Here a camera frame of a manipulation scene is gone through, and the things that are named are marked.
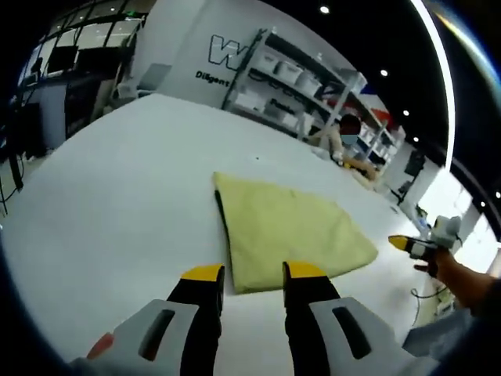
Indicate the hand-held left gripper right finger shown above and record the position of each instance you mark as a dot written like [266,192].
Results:
[313,329]

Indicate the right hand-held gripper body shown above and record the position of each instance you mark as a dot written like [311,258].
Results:
[446,231]

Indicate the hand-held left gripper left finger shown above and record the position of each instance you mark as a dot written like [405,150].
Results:
[195,329]

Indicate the yellow garment with dark sleeves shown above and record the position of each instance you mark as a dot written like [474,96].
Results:
[282,223]

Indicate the person's right hand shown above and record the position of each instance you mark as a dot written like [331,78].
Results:
[440,266]

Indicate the person's left hand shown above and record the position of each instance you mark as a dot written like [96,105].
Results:
[101,345]

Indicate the black screen on stand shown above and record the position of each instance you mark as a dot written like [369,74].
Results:
[413,164]

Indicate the wooden board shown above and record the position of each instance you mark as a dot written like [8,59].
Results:
[368,173]

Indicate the white mesh chair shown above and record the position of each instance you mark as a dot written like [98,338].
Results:
[438,337]

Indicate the linear ceiling light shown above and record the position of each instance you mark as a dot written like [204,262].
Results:
[446,78]

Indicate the grey metal shelving rack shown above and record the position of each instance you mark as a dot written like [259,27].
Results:
[305,86]

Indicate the row of white storage boxes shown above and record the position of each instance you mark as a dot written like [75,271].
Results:
[289,72]

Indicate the dark workstation desk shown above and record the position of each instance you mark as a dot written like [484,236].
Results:
[74,105]

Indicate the grey leaning panel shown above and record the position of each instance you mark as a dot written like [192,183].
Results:
[155,77]

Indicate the black computer monitor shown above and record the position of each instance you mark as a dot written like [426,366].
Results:
[99,60]
[62,58]

